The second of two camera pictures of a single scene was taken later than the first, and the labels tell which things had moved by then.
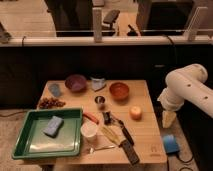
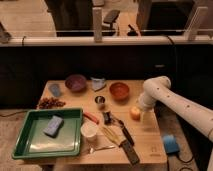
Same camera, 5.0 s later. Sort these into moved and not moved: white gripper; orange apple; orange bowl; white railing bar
Moved: white gripper
Not moved: orange bowl; orange apple; white railing bar
